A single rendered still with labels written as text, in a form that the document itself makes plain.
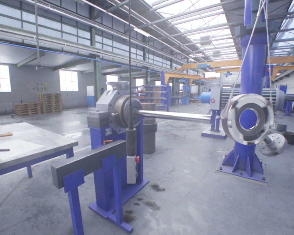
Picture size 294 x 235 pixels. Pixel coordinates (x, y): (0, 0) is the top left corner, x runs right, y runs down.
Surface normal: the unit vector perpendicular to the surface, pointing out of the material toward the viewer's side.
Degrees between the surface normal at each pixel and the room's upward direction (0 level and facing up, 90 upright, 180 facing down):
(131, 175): 90
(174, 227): 0
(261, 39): 129
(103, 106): 90
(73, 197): 90
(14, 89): 90
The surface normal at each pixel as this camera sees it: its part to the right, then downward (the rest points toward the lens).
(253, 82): -0.45, 0.14
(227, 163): -0.22, 0.16
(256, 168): -0.84, 0.09
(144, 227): 0.00, -0.99
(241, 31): 0.03, 0.17
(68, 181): 0.83, 0.09
